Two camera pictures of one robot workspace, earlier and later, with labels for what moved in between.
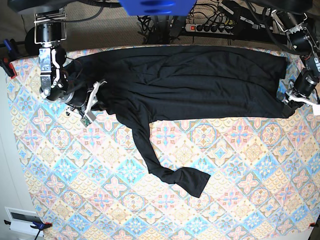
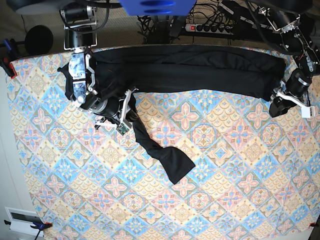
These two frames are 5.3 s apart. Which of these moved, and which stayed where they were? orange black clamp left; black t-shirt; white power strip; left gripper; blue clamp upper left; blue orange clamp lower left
Moved: left gripper; black t-shirt
Stayed: orange black clamp left; white power strip; blue clamp upper left; blue orange clamp lower left
